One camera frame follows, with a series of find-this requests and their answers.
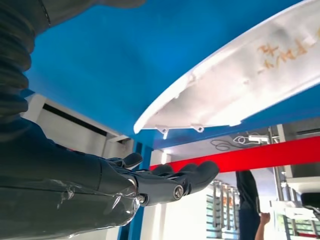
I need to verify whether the white panel with black slot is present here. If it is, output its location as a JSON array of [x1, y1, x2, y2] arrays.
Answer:
[[21, 93, 134, 160]]

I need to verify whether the person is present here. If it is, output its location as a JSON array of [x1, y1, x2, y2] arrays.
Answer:
[[235, 169, 272, 240]]

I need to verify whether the red barrier belt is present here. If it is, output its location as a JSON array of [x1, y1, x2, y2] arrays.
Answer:
[[149, 135, 320, 174]]

